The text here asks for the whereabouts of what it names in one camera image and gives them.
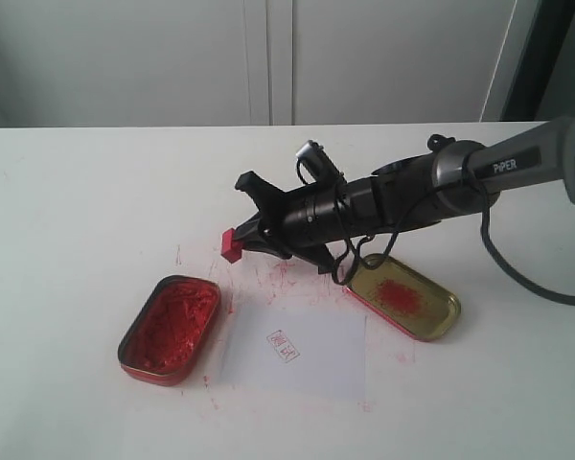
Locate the red ink pad tin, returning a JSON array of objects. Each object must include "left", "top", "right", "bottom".
[{"left": 117, "top": 275, "right": 221, "bottom": 386}]

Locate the gold tin lid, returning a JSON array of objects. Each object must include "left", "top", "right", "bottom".
[{"left": 346, "top": 254, "right": 461, "bottom": 342}]

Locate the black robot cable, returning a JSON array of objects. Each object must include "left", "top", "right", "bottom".
[{"left": 330, "top": 186, "right": 575, "bottom": 308}]

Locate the white cabinet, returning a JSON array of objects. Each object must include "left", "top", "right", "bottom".
[{"left": 0, "top": 1, "right": 539, "bottom": 127}]

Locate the red plastic stamp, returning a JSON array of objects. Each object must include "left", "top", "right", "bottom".
[{"left": 220, "top": 228, "right": 243, "bottom": 264}]

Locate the white paper sheet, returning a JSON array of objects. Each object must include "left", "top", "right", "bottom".
[{"left": 219, "top": 306, "right": 366, "bottom": 400}]

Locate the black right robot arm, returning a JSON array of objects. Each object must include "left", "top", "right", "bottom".
[{"left": 221, "top": 117, "right": 575, "bottom": 274}]

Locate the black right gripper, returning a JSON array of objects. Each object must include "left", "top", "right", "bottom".
[{"left": 234, "top": 171, "right": 379, "bottom": 274}]

